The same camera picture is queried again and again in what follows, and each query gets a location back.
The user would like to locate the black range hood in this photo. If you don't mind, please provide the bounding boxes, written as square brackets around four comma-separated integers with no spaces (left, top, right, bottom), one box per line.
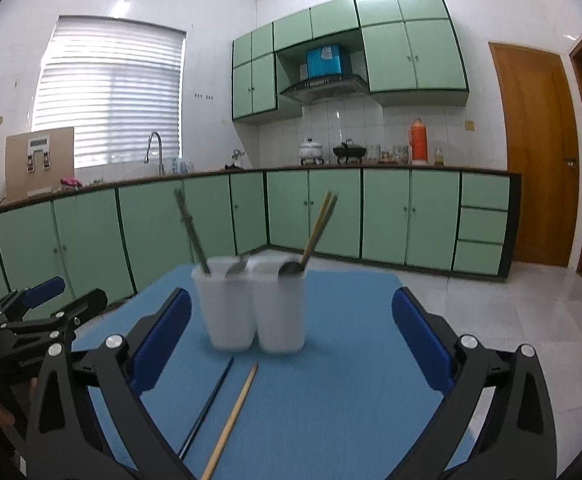
[281,74,369,105]

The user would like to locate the blue tablecloth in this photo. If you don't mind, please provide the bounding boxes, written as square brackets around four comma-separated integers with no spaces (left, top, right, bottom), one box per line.
[67,262,495,480]

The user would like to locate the black chopstick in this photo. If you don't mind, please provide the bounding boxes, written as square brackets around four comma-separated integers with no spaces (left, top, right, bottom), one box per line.
[201,362,259,480]
[178,356,235,460]

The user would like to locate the wooden door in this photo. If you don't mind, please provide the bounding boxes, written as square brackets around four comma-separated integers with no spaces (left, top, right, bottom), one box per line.
[490,40,582,275]

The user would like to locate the orange thermos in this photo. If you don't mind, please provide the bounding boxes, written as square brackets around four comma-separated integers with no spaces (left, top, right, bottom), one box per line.
[409,118,429,165]

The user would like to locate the white plastic utensil holder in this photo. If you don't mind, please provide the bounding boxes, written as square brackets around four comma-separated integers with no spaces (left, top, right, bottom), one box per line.
[191,256,306,354]

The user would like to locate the cardboard box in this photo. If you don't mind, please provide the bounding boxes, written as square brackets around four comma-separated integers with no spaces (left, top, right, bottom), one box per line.
[4,127,74,202]

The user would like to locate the window blind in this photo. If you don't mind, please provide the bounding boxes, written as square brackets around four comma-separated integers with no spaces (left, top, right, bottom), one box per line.
[30,15,186,168]

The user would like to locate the green upper cabinets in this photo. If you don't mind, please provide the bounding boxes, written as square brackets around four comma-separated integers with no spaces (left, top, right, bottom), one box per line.
[231,0,469,125]

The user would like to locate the green lower kitchen cabinets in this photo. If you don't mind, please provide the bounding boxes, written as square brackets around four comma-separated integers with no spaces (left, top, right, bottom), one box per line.
[0,166,521,313]

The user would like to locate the blue box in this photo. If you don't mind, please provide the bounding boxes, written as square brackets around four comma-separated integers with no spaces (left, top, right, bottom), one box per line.
[306,44,351,78]

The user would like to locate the light wooden chopstick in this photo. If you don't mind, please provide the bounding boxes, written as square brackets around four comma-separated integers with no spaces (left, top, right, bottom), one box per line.
[301,191,333,266]
[309,192,338,258]

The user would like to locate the silver metal spoon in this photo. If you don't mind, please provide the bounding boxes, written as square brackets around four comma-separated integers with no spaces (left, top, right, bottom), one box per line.
[226,255,249,276]

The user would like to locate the black plastic spoon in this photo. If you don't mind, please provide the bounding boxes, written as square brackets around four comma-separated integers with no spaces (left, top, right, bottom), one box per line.
[278,260,305,276]

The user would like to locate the chrome sink faucet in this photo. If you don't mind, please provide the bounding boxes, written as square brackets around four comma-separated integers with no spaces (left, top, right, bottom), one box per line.
[142,130,167,177]

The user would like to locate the person's hand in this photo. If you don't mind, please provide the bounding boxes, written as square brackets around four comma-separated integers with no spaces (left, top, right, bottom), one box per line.
[0,377,38,427]

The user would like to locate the black wok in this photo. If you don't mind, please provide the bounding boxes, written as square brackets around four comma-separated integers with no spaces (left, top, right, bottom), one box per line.
[332,139,367,165]

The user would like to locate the white cooking pot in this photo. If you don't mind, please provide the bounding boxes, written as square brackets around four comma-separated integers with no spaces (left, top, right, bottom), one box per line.
[299,138,325,166]

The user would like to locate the glass jar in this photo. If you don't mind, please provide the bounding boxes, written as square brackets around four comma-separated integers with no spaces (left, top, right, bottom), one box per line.
[433,148,445,166]

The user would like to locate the thin grey metal chopstick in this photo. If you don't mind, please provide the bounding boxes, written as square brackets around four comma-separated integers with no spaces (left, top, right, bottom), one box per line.
[173,187,210,276]

